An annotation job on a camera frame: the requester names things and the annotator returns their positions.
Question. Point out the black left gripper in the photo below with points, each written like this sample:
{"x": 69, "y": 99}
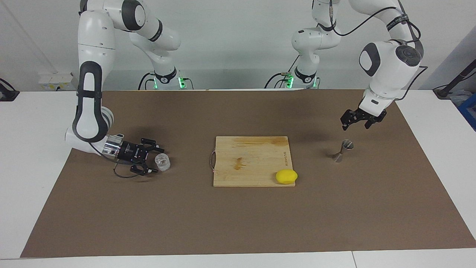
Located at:
{"x": 370, "y": 116}

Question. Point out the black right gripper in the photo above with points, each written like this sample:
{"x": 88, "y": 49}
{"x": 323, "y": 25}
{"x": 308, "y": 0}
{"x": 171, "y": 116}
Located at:
{"x": 132, "y": 152}

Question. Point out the clear glass cup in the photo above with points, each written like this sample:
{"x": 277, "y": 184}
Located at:
{"x": 164, "y": 163}

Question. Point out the dark-based glass cup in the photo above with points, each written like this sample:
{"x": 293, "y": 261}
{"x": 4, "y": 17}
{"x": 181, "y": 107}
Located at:
{"x": 347, "y": 145}

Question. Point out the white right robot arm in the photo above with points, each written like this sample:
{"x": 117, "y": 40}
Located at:
{"x": 89, "y": 48}

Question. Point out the brown table mat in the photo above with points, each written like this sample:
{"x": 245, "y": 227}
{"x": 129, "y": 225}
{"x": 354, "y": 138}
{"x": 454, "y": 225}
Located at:
{"x": 148, "y": 216}

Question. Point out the black stand leg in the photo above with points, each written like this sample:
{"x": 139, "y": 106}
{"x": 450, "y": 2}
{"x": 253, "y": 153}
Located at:
{"x": 444, "y": 91}

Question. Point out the yellow lemon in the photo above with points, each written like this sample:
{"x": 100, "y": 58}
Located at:
{"x": 286, "y": 176}

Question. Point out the crumpled clear plastic bag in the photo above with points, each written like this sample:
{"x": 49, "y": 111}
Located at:
{"x": 459, "y": 97}

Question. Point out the blue box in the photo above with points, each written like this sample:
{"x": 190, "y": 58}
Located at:
{"x": 469, "y": 109}

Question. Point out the wooden cutting board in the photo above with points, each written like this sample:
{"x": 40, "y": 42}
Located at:
{"x": 253, "y": 175}

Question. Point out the white power strip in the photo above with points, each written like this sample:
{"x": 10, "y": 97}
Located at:
{"x": 55, "y": 80}

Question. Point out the black table clamp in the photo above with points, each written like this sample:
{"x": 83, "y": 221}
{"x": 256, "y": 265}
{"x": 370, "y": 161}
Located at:
{"x": 7, "y": 95}

